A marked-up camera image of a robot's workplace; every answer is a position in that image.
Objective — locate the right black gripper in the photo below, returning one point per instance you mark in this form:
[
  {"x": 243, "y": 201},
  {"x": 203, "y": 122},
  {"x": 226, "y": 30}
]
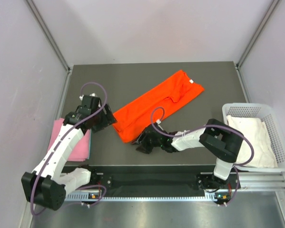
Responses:
[{"x": 144, "y": 147}]

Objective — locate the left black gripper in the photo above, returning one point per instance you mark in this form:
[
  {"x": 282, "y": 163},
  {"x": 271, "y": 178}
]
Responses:
[{"x": 107, "y": 119}]

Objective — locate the orange t-shirt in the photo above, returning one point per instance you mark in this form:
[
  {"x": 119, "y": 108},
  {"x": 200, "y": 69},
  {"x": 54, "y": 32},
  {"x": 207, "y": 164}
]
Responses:
[{"x": 157, "y": 104}]

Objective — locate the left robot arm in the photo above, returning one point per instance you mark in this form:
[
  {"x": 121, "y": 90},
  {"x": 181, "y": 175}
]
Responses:
[{"x": 45, "y": 186}]

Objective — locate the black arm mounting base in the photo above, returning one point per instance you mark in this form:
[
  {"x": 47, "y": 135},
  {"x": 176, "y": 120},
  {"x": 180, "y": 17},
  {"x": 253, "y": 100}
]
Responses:
[{"x": 158, "y": 175}]

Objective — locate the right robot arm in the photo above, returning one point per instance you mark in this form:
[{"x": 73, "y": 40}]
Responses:
[{"x": 222, "y": 141}]

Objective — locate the folded light blue t-shirt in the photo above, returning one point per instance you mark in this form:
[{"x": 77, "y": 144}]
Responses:
[{"x": 90, "y": 144}]

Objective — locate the folded pink t-shirt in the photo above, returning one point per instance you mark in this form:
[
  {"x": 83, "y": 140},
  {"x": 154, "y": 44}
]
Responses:
[{"x": 81, "y": 151}]

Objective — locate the white t-shirt in basket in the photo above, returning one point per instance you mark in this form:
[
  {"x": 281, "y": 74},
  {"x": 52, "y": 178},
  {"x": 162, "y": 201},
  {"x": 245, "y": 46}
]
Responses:
[{"x": 256, "y": 132}]

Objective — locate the white plastic basket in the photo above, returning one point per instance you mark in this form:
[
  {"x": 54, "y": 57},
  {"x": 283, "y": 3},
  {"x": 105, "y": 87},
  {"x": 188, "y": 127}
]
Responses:
[{"x": 267, "y": 115}]

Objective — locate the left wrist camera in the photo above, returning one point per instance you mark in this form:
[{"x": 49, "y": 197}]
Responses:
[{"x": 90, "y": 95}]

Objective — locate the slotted cable duct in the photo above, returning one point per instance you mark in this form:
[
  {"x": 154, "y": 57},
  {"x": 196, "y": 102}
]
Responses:
[{"x": 86, "y": 196}]

